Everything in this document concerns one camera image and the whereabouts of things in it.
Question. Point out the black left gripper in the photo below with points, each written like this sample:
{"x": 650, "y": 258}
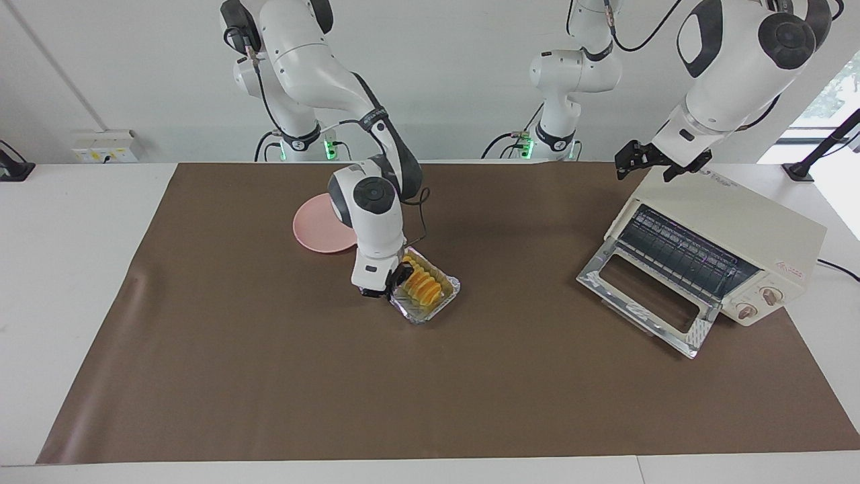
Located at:
{"x": 665, "y": 158}

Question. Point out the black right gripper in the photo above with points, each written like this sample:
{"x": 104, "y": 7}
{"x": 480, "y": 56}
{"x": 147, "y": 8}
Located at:
{"x": 376, "y": 294}

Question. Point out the yellow ridged bread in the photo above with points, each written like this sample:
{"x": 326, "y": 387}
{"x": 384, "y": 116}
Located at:
{"x": 424, "y": 286}

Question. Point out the aluminium foil tray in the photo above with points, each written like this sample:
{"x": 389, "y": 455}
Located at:
{"x": 430, "y": 311}

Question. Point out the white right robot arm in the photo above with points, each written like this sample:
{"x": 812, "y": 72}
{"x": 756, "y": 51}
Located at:
{"x": 302, "y": 54}

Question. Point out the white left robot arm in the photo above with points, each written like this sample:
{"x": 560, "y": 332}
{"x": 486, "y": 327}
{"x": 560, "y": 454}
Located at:
{"x": 732, "y": 67}

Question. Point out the white toaster oven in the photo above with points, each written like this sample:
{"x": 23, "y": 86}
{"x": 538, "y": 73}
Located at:
{"x": 739, "y": 215}

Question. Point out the beige oven knob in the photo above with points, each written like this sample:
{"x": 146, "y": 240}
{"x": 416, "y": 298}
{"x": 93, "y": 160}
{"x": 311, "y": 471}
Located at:
{"x": 746, "y": 311}
{"x": 771, "y": 296}

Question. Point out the silver glass oven door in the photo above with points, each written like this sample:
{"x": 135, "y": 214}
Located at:
{"x": 699, "y": 334}

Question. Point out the pink round plate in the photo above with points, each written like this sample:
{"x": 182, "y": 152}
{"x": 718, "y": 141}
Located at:
{"x": 316, "y": 228}

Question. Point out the brown table mat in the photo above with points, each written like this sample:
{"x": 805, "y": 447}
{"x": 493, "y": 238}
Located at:
{"x": 504, "y": 390}

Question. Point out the bright window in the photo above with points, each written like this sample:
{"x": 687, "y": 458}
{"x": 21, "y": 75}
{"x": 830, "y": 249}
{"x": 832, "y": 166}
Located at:
{"x": 833, "y": 94}

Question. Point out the black camera stand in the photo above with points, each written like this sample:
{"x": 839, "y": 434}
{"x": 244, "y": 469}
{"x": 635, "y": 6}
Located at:
{"x": 816, "y": 154}

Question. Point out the white wall socket box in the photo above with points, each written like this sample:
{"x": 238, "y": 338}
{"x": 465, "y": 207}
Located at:
{"x": 104, "y": 148}

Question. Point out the white wall conduit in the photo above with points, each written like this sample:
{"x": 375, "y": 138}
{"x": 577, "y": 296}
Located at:
{"x": 60, "y": 70}

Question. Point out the black clamp mount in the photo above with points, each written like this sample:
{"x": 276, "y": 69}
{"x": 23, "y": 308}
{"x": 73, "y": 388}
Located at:
{"x": 13, "y": 168}

